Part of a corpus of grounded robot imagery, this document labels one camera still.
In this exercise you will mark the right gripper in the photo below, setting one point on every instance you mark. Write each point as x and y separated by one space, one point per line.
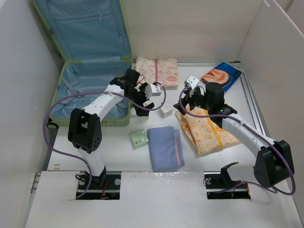
189 99

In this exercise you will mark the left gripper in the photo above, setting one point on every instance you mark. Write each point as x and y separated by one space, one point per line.
141 112

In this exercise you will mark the small white box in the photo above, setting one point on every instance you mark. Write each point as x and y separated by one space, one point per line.
166 111

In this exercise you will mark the green box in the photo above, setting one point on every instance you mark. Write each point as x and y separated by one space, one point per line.
139 138

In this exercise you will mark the blue cloth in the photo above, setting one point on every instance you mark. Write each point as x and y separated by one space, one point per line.
165 148

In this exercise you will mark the orange patterned garment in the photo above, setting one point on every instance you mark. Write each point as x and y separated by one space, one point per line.
205 136

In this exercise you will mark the blue orange ear print bag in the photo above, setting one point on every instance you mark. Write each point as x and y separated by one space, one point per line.
223 74

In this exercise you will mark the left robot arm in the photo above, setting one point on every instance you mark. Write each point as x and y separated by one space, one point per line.
85 131

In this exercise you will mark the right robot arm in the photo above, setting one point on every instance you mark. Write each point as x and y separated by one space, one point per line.
274 162

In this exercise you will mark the pink patterned folded garment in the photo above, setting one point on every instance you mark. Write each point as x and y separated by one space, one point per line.
162 71

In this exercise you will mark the green suitcase blue lining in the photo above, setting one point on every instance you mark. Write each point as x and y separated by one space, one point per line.
92 38

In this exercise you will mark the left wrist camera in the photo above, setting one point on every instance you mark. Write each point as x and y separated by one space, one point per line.
152 90

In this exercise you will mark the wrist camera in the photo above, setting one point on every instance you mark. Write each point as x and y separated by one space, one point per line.
191 82
152 90

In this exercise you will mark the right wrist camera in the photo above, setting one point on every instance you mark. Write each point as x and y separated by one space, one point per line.
191 82

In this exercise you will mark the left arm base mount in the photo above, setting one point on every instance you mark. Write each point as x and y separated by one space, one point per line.
110 190

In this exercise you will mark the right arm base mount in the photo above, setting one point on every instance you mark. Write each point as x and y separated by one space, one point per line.
223 188

